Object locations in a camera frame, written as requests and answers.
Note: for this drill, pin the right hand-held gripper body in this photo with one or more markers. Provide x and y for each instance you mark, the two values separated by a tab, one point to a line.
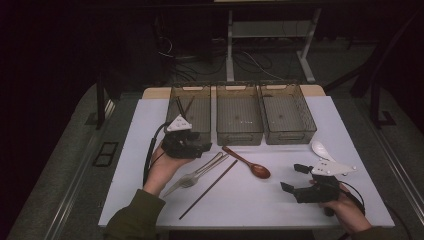
320	191

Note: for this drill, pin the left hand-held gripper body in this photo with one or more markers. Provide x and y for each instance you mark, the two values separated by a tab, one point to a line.
181	146

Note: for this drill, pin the white ceramic spoon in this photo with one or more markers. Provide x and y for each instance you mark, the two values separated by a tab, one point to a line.
320	149

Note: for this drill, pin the brown translucent plastic bin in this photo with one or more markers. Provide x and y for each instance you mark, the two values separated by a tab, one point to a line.
200	110
239	113
286	113

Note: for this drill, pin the black chopstick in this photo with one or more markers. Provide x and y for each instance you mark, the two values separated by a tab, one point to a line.
180	105

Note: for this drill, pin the brown wooden spoon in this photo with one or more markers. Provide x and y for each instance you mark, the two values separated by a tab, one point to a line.
260	170

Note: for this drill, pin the person's left hand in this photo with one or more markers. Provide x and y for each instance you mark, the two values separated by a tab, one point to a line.
163	173

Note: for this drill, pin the person's right hand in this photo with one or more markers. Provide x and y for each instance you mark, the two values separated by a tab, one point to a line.
350	213

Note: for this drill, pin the black metal stand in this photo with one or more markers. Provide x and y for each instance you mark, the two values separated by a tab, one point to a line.
375	106

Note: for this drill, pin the white metal table frame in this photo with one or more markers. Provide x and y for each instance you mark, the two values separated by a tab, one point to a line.
229	50

